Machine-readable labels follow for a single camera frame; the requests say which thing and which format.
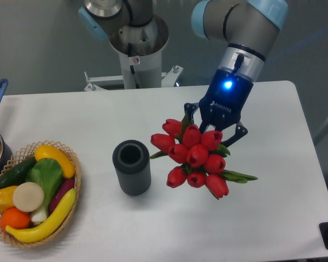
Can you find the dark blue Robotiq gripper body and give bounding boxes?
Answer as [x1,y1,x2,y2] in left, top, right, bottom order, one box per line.
[198,69,254,131]

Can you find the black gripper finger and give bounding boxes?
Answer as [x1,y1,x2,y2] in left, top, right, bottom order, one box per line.
[184,103,199,125]
[221,122,248,147]

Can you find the red tulip bouquet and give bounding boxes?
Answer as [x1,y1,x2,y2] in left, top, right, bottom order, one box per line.
[150,114,257,199]

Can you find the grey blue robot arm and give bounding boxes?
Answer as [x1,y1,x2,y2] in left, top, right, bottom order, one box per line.
[78,1,288,147]

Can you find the dark grey ribbed vase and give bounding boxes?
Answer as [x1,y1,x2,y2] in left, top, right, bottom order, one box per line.
[112,140,151,196]

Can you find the purple sweet potato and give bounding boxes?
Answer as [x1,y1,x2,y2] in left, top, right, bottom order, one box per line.
[49,178,74,214]

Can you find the yellow squash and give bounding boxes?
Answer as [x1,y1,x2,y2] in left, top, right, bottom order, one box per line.
[34,144,75,178]

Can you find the green leafy bok choy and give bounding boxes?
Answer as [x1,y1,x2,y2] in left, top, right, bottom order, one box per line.
[26,158,63,225]

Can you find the woven wicker basket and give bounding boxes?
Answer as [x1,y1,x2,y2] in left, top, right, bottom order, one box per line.
[0,141,81,248]

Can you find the beige round radish slice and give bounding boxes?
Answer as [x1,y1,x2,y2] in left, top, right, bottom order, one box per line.
[13,182,44,212]

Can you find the dark green cucumber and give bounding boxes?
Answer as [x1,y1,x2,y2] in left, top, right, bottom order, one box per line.
[0,157,37,189]

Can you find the yellow banana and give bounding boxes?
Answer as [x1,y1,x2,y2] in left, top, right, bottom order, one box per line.
[5,188,77,243]

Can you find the orange fruit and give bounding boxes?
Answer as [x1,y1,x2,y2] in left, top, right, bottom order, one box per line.
[0,207,31,232]

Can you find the yellow bell pepper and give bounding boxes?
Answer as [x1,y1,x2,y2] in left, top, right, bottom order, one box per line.
[0,186,18,212]

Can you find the white metal base frame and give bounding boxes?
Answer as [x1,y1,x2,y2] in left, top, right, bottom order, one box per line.
[84,65,184,92]

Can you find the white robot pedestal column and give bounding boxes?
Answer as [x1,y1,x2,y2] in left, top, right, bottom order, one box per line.
[109,15,169,79]

